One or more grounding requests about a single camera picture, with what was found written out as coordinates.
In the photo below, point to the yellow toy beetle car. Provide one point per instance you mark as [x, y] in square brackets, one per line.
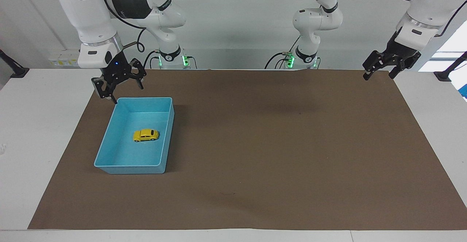
[146, 135]

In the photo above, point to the black stand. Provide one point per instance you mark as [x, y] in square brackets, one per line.
[14, 69]
[447, 72]

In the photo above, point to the light blue plastic bin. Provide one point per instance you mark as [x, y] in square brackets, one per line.
[120, 158]

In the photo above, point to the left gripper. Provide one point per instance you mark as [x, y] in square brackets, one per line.
[398, 49]

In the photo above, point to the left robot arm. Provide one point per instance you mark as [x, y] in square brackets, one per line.
[317, 18]

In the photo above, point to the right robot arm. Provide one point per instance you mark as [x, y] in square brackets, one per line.
[87, 12]

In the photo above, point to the white wall socket strip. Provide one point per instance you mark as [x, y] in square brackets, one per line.
[64, 59]

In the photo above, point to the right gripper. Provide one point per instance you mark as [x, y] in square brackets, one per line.
[116, 69]

